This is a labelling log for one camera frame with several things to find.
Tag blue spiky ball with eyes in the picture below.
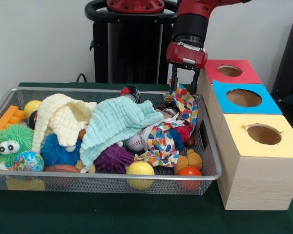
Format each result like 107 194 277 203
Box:
40 133 83 167

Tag yellow ball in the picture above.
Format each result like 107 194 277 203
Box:
126 160 155 190
23 100 42 119

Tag red orange ball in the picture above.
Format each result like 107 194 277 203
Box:
177 166 203 191

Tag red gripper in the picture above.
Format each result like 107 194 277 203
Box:
166 41 209 95

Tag dark green tablecloth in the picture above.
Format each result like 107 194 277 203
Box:
0 82 293 234

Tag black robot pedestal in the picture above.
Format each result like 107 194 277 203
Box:
84 0 187 85

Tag orange ladder-shaped block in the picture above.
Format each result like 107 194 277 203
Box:
0 104 27 143

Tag wire mesh bin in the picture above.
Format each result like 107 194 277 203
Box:
0 86 222 196

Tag purple knobbly toy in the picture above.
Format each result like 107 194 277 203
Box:
94 143 135 174

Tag wooden three-hole box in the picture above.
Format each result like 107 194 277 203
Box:
196 58 293 211

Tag globe print ball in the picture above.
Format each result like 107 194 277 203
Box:
13 150 44 172

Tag polka dot cloth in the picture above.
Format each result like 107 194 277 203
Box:
134 82 200 168

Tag black panel stand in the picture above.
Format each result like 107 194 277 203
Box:
270 16 293 99

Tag crushed soda can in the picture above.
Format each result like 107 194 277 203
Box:
119 86 141 103

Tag green spiky ball with eyes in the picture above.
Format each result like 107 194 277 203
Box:
0 123 35 166

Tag mint green cloth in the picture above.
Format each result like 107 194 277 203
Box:
79 97 165 169

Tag cream waffle cloth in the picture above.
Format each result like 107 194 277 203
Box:
31 93 97 154

